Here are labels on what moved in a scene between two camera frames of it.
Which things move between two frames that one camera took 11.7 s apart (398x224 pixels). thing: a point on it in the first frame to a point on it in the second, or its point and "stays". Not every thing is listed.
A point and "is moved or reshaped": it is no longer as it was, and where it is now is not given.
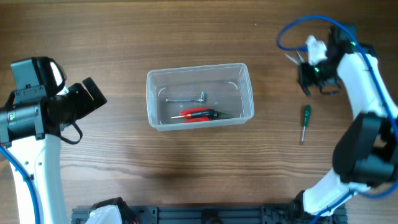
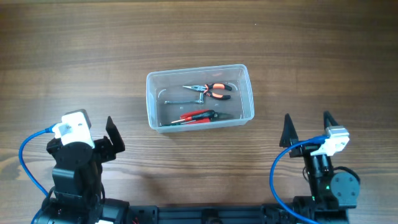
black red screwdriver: [212, 114] is moved or reshaped
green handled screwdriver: [306, 119] to [169, 124]
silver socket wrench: [203, 98] stays
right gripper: [305, 79] to [290, 135]
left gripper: [87, 105] to [104, 145]
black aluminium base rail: [223, 214] stays
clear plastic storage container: [191, 97] stays
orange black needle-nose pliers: [300, 60] to [206, 87]
